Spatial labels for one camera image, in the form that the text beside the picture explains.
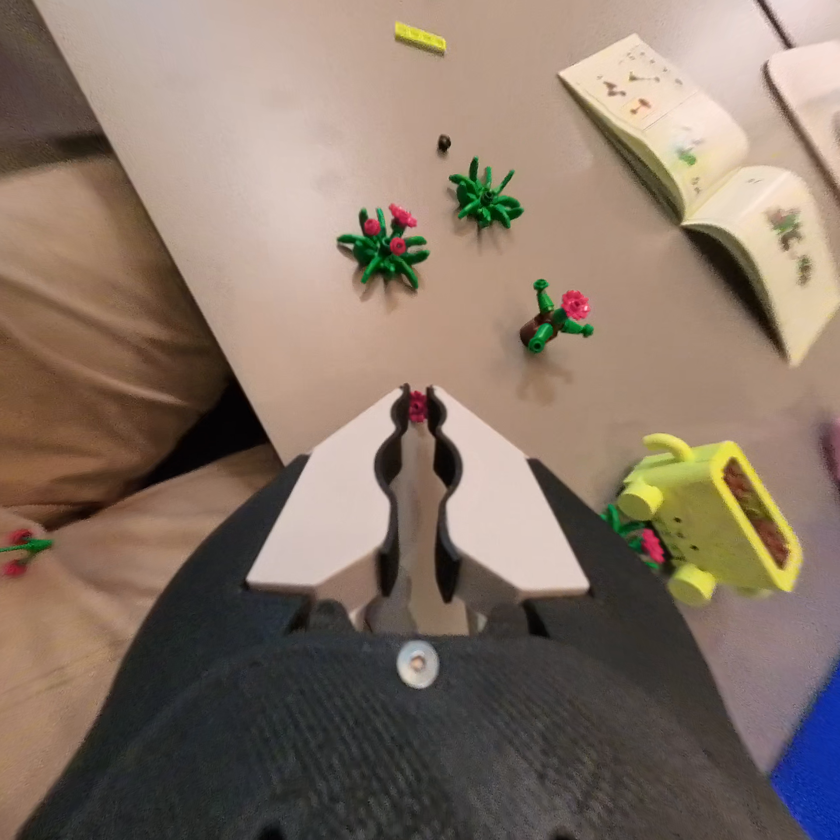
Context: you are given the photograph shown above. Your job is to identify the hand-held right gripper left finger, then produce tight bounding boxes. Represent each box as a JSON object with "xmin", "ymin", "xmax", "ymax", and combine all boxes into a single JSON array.
[{"xmin": 246, "ymin": 386, "xmax": 411, "ymax": 632}]

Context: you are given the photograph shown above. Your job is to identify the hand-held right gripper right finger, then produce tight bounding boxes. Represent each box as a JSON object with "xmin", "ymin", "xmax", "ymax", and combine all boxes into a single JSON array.
[{"xmin": 425, "ymin": 386, "xmax": 590, "ymax": 632}]

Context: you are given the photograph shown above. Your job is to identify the green three-pronged toy stem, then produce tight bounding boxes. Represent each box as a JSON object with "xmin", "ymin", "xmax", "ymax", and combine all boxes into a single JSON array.
[{"xmin": 0, "ymin": 537, "xmax": 55, "ymax": 565}]

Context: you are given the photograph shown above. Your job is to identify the green toy plant pink flowers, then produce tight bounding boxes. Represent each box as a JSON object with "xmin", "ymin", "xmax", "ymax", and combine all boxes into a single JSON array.
[
  {"xmin": 335, "ymin": 202, "xmax": 432, "ymax": 292},
  {"xmin": 600, "ymin": 501, "xmax": 668, "ymax": 571}
]

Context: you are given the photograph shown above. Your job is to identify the lime green toy pot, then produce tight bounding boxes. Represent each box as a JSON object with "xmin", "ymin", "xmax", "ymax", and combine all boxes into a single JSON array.
[{"xmin": 616, "ymin": 432, "xmax": 804, "ymax": 607}]

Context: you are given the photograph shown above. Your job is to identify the toy cactus pink flower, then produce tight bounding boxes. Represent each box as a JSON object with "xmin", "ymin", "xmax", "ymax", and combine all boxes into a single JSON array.
[{"xmin": 519, "ymin": 278, "xmax": 595, "ymax": 356}]

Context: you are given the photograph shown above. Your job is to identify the green leafy toy plant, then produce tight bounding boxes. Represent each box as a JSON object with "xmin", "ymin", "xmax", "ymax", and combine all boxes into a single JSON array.
[{"xmin": 448, "ymin": 155, "xmax": 526, "ymax": 231}]

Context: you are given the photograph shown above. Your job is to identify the blue plastic bin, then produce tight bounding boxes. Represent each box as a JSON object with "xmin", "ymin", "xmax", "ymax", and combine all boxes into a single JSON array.
[{"xmin": 768, "ymin": 661, "xmax": 840, "ymax": 840}]

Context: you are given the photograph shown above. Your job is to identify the open instruction booklet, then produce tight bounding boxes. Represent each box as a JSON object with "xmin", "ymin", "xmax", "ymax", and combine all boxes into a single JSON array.
[{"xmin": 556, "ymin": 33, "xmax": 840, "ymax": 368}]

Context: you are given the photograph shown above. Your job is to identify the lime green flat toy plate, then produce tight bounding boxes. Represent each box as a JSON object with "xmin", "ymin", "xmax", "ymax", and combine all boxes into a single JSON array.
[{"xmin": 393, "ymin": 21, "xmax": 448, "ymax": 56}]

